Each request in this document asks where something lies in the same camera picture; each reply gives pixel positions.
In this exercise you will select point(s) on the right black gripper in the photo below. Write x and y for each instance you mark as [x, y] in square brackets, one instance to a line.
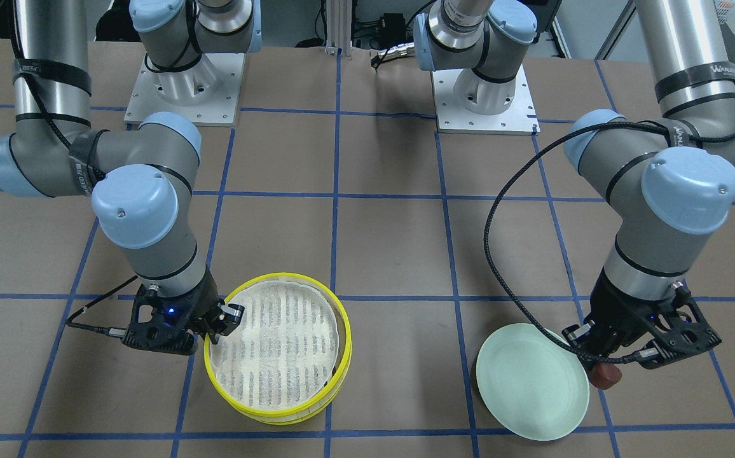
[203, 305]

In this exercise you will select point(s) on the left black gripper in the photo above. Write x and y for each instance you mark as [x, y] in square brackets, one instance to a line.
[610, 306]

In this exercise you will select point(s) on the brown chocolate bun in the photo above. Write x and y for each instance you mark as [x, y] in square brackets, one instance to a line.
[604, 375]

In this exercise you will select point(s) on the yellow steamer basket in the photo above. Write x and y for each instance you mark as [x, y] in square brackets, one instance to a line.
[289, 357]

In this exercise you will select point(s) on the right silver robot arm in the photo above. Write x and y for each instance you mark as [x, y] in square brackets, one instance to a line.
[140, 182]

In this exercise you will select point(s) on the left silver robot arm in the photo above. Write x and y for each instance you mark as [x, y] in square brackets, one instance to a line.
[672, 182]

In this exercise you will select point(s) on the light green plate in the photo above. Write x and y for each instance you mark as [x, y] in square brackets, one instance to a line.
[531, 386]

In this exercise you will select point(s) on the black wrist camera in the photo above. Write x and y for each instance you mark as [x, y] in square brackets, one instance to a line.
[160, 324]

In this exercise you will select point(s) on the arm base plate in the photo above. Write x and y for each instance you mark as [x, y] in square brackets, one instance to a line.
[465, 104]
[207, 94]

